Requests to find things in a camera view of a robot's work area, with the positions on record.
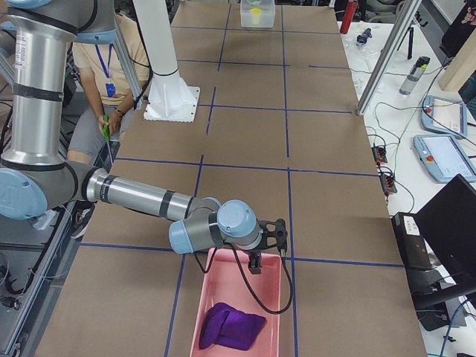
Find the white camera stand base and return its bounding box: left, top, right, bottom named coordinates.
left=144, top=73, right=200, bottom=123

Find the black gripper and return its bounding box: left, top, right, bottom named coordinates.
left=245, top=249, right=262, bottom=274

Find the blue teach pendant near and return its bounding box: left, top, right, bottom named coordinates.
left=413, top=134, right=475, bottom=183

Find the translucent white plastic bin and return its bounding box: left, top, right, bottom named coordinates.
left=240, top=0, right=275, bottom=28

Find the blue teach pendant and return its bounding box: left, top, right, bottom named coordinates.
left=413, top=134, right=475, bottom=183
left=421, top=95, right=468, bottom=138

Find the seated person in beige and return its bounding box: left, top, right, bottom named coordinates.
left=66, top=14, right=151, bottom=167

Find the white camera stand column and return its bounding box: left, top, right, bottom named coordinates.
left=133, top=0, right=179, bottom=77

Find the black box on desk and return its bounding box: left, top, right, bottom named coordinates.
left=391, top=212, right=432, bottom=271

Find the yellow plastic cup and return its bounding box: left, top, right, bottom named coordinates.
left=249, top=7, right=263, bottom=27

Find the black computer monitor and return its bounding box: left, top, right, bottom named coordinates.
left=415, top=174, right=475, bottom=277

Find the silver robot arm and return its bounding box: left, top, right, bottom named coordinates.
left=1, top=1, right=266, bottom=274

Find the blue teach pendant far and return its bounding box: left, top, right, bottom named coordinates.
left=421, top=95, right=468, bottom=138

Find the purple cloth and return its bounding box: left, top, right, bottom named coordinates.
left=199, top=302, right=267, bottom=351

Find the pink plastic bin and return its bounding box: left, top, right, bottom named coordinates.
left=190, top=248, right=282, bottom=357

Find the grey aluminium frame post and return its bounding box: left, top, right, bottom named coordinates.
left=356, top=0, right=422, bottom=116

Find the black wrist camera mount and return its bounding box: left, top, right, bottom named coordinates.
left=258, top=219, right=288, bottom=256

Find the red metal bottle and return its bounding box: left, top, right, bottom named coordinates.
left=339, top=0, right=358, bottom=34

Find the clear water bottle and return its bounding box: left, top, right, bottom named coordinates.
left=399, top=56, right=431, bottom=95

